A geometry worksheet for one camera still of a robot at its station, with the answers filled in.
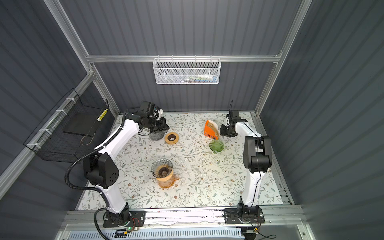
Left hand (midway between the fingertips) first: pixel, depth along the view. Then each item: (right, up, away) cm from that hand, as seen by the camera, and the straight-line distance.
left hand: (169, 127), depth 87 cm
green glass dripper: (+29, -13, +12) cm, 34 cm away
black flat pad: (-41, +2, -13) cm, 43 cm away
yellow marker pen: (-36, +6, -6) cm, 37 cm away
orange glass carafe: (-1, -31, -2) cm, 31 cm away
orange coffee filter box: (+26, -2, +15) cm, 30 cm away
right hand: (+35, -4, +14) cm, 38 cm away
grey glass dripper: (-3, -22, -6) cm, 23 cm away
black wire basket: (-49, -7, -22) cm, 54 cm away
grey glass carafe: (-11, -6, +15) cm, 20 cm away
